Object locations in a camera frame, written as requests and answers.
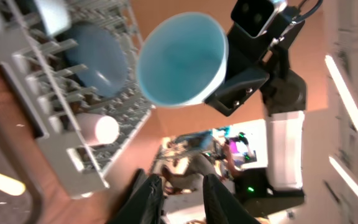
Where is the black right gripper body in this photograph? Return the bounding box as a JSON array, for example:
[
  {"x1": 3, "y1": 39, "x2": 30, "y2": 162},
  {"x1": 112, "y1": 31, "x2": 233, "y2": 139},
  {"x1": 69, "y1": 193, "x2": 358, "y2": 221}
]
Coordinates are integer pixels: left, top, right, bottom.
[{"x1": 204, "y1": 6, "x2": 306, "y2": 116}]

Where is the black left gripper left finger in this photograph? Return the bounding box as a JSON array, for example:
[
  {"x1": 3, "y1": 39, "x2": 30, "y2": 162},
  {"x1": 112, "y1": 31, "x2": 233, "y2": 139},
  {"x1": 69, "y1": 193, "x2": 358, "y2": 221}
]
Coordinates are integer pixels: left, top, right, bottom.
[{"x1": 106, "y1": 169, "x2": 164, "y2": 224}]

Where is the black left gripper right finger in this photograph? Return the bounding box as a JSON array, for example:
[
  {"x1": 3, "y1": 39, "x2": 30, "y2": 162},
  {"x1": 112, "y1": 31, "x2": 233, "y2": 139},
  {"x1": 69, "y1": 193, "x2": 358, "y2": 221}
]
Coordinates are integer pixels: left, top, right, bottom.
[{"x1": 203, "y1": 174, "x2": 259, "y2": 224}]

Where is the light blue cup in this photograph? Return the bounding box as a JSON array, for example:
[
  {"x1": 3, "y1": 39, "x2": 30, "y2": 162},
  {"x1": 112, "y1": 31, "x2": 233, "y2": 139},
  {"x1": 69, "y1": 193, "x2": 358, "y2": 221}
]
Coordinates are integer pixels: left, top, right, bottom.
[{"x1": 135, "y1": 12, "x2": 229, "y2": 108}]

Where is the pink cup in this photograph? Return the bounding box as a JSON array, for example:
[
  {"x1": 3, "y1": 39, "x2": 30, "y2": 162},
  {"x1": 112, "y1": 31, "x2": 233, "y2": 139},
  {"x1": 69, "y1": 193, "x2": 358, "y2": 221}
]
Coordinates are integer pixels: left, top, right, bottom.
[{"x1": 76, "y1": 113, "x2": 120, "y2": 146}]

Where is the yellow plastic spoon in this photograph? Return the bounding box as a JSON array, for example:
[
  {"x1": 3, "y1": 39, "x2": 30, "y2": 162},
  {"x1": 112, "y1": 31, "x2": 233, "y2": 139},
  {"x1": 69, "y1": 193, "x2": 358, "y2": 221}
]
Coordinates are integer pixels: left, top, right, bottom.
[{"x1": 0, "y1": 173, "x2": 26, "y2": 196}]

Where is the dark blue bowl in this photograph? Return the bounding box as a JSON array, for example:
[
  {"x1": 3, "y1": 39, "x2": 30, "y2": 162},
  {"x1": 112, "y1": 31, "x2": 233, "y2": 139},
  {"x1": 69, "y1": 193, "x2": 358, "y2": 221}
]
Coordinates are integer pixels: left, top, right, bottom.
[{"x1": 62, "y1": 22, "x2": 129, "y2": 97}]

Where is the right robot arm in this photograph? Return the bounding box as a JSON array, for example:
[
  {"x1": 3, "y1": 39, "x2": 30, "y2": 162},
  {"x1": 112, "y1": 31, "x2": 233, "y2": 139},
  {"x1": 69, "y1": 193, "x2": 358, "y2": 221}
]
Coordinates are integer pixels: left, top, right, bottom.
[{"x1": 206, "y1": 1, "x2": 307, "y2": 217}]

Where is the grey dishwasher rack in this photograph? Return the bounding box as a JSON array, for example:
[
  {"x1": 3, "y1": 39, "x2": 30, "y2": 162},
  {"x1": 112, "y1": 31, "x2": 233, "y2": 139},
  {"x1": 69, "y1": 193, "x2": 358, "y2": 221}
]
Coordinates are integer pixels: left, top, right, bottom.
[{"x1": 0, "y1": 1, "x2": 153, "y2": 198}]

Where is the dark brown serving tray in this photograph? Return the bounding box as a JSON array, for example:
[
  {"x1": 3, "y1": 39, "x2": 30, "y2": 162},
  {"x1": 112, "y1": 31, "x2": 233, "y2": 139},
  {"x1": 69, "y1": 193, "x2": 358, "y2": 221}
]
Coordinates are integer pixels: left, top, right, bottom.
[{"x1": 0, "y1": 125, "x2": 43, "y2": 224}]

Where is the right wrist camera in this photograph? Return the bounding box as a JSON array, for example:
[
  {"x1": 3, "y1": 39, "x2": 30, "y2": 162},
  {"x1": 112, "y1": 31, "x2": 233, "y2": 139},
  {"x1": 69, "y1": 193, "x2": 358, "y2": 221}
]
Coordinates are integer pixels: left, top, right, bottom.
[{"x1": 231, "y1": 0, "x2": 288, "y2": 38}]

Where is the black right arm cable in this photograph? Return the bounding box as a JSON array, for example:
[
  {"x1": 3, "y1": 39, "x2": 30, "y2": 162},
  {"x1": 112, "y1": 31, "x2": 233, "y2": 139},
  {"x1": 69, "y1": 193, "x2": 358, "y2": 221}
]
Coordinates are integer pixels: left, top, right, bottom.
[{"x1": 290, "y1": 0, "x2": 324, "y2": 24}]

